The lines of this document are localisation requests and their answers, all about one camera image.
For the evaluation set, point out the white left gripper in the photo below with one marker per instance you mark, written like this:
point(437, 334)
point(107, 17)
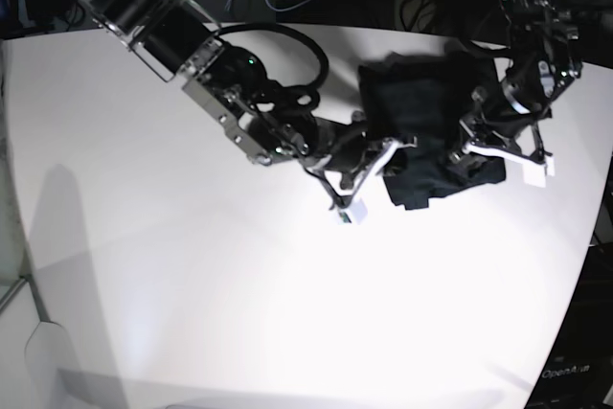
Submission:
point(498, 126)

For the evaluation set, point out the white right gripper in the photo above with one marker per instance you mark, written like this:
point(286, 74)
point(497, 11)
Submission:
point(348, 166)

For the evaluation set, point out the dark long-sleeve shirt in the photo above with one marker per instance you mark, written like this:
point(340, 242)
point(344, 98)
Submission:
point(420, 101)

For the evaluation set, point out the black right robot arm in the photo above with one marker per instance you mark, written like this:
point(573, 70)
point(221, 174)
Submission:
point(269, 122)

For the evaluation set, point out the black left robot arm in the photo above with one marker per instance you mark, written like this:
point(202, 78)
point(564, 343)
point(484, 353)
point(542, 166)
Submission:
point(541, 52)

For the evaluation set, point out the black OpenArm base box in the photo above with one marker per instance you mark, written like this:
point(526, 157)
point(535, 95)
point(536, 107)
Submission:
point(578, 372)

